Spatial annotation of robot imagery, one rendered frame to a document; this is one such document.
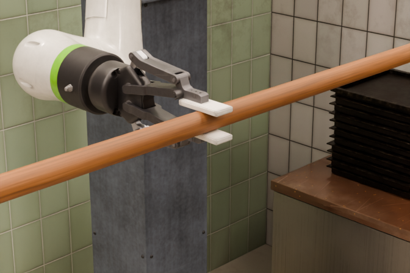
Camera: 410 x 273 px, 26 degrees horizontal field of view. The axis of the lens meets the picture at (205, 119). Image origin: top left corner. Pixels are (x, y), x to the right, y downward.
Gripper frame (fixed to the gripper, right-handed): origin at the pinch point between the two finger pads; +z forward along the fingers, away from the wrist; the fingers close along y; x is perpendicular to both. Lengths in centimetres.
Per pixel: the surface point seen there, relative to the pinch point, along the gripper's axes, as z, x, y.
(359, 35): -85, -154, 32
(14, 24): -122, -49, 17
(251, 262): -116, -139, 121
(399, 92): -52, -127, 37
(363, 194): -49, -109, 62
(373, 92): -57, -121, 37
